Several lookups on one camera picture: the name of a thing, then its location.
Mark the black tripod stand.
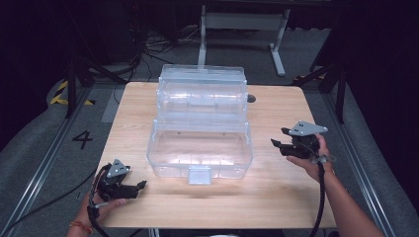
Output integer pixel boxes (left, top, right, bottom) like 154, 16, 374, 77
64, 54, 128, 119
292, 61, 348, 125

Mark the person's right hand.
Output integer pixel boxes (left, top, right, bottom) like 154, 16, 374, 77
286, 133, 335, 184

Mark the red bead bracelet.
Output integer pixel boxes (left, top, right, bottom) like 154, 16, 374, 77
68, 220, 95, 235

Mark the person's left hand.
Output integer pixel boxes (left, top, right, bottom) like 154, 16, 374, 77
76, 193, 128, 229

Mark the clear plastic storage box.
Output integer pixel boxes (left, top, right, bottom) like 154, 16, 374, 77
145, 63, 254, 186

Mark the white metal stand frame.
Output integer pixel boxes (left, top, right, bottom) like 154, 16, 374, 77
197, 4, 293, 78

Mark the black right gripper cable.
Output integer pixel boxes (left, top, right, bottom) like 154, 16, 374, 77
307, 141, 338, 237

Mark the bundle of floor cables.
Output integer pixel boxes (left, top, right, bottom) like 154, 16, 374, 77
129, 23, 206, 83

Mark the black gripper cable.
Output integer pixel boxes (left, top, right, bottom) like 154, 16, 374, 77
307, 141, 338, 237
86, 163, 113, 237

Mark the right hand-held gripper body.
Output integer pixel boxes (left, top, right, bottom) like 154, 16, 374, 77
279, 119, 329, 160

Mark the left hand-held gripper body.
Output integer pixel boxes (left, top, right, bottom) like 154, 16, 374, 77
95, 158, 140, 202

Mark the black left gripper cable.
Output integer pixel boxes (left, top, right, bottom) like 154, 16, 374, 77
86, 163, 113, 237

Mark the metal floor rail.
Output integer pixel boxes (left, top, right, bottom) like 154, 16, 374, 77
0, 86, 95, 233
320, 92, 419, 237

